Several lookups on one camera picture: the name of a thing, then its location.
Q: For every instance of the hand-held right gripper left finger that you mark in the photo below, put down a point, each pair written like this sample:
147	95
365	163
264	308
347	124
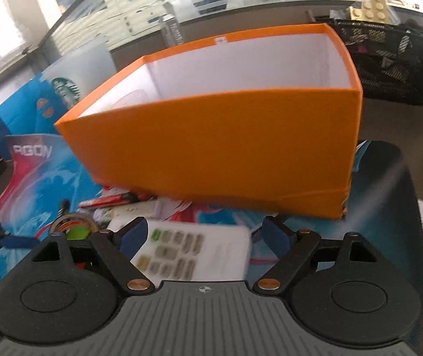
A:
135	233

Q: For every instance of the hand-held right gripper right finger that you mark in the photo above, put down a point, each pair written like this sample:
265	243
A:
276	234

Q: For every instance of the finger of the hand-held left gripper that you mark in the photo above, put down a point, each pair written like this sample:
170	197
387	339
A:
18	242

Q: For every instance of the tape roll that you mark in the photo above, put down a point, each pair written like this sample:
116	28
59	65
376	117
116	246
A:
60	223

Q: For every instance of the white remote control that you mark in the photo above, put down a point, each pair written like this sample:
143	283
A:
215	252

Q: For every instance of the orange cardboard box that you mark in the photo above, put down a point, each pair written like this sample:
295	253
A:
215	148

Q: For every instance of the white paper packet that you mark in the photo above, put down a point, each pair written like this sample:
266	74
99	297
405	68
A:
130	211

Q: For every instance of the red pen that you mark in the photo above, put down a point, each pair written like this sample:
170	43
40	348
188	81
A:
104	201

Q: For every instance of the printed desk mat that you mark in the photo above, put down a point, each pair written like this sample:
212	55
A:
41	193

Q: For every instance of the blue printed bag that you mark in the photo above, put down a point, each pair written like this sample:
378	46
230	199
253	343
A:
22	107

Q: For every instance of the black mesh desk organizer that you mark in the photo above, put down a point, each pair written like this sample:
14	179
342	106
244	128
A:
389	70

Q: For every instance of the black white carton box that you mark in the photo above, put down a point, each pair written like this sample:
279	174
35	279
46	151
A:
174	31

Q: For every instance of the yellow toy brick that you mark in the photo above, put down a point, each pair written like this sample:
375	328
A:
372	7

